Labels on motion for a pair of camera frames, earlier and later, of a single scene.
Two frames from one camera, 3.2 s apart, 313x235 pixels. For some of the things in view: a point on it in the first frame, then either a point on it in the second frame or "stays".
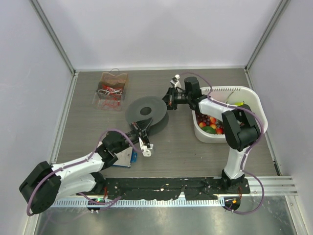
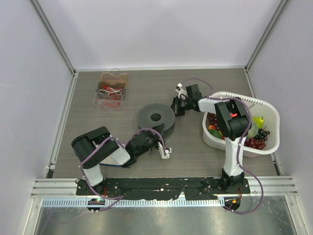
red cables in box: x=111 y=103 stays
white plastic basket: x=232 y=96 to x=271 y=122
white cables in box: x=110 y=90 stays
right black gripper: x=169 y=99 to x=175 y=106
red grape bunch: x=200 y=117 to x=212 y=119
